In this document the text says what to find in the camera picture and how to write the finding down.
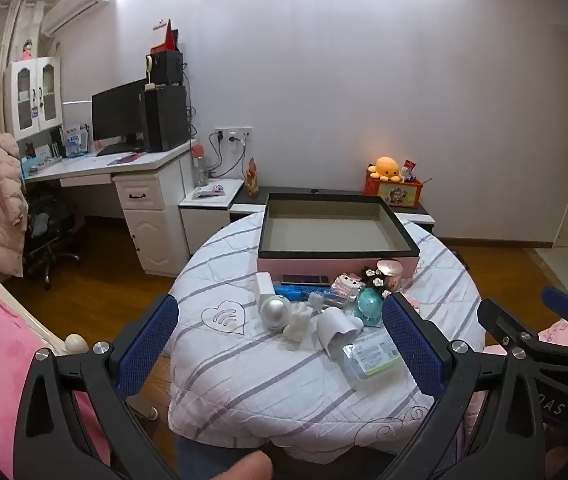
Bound white slipper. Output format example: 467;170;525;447
129;402;159;421

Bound white desk with drawers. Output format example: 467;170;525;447
21;137;199;278

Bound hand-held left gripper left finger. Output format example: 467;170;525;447
12;292;181;480

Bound black cable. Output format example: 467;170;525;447
208;132;231;179

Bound white cup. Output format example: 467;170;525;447
316;307;365;359

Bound silvery white sphere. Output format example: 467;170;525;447
259;295;293;332

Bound clear package with green label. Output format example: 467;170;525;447
341;336;415;391

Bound black keyboard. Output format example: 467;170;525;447
96;143;138;157

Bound bottle with orange cap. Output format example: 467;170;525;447
191;143;209;188

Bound white wall outlet strip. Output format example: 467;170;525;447
214;126;253;143

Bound dark blue flat case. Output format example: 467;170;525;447
281;273;331;287

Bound black speaker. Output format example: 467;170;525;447
150;50;185;86

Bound white figurine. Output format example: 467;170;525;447
284;302;313;351

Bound black office chair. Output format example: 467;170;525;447
21;182;82;291

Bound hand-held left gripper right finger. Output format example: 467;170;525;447
381;291;547;480

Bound white cube box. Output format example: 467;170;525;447
255;272;275;306

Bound blue white box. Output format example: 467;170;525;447
62;124;90;157

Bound clear glass bottle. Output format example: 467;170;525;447
308;292;355;313

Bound blue desk organizer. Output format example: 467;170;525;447
20;155;63;177

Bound flower decorated round tin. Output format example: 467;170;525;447
361;266;395;293

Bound low white cabinet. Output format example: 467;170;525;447
179;178;245;257

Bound pink box with black rim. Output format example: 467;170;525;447
257;192;419;286

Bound black computer tower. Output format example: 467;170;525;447
144;85;189;152

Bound black computer monitor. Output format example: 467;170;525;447
91;78;149;148

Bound white glass door cabinet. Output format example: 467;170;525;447
3;56;63;141

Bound orange octopus plush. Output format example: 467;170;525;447
368;156;405;182

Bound teal ball in clear case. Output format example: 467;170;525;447
355;285;385;327

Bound red toy box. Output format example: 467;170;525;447
364;169;425;209

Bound cream bed frame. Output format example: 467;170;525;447
0;260;87;357

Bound rose gold round jar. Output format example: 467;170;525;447
376;258;405;293

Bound pink white hair clips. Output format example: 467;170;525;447
330;272;363;301

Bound person's left hand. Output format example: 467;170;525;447
212;450;273;480

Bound red paper bag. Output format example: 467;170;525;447
151;19;182;53

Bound pink puffer coat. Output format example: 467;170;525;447
0;133;30;278

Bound white striped quilt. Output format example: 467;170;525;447
166;210;487;466

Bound white cable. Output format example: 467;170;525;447
235;137;249;177

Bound blue tube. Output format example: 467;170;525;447
273;282;335;301

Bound white air conditioner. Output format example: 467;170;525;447
39;0;117;38

